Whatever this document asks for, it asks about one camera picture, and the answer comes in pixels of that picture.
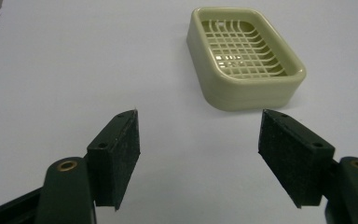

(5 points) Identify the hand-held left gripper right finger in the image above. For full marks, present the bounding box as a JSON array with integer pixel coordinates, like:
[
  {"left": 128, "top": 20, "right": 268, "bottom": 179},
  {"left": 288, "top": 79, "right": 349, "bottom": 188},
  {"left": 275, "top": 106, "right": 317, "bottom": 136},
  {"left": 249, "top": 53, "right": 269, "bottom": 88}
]
[{"left": 257, "top": 108, "right": 337, "bottom": 209}]

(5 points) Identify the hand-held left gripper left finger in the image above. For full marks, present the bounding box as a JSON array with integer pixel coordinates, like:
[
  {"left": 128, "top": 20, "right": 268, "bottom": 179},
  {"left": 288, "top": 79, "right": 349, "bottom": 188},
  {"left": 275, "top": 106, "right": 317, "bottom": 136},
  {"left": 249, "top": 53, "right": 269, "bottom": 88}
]
[{"left": 86, "top": 108, "right": 142, "bottom": 212}]

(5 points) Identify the pale green soap dish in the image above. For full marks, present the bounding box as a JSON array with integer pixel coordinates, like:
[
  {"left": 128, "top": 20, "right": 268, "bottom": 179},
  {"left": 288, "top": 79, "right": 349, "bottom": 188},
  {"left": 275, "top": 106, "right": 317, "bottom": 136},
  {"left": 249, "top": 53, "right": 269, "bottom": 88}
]
[{"left": 186, "top": 7, "right": 308, "bottom": 112}]

